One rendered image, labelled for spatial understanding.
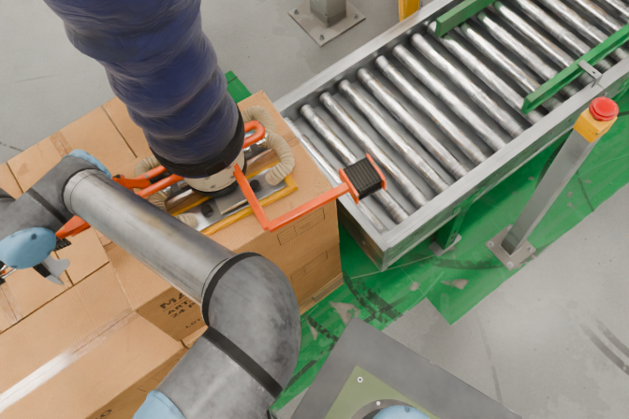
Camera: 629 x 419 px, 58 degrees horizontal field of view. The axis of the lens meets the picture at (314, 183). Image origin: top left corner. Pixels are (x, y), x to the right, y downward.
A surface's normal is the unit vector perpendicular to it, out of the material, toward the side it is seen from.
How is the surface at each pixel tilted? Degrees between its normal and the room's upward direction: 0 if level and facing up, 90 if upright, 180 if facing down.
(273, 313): 37
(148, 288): 0
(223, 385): 14
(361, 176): 1
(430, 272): 0
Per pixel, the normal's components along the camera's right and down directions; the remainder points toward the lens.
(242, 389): 0.41, -0.11
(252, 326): 0.10, -0.63
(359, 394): -0.01, -0.47
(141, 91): -0.22, 0.76
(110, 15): 0.22, 0.93
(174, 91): 0.33, 0.76
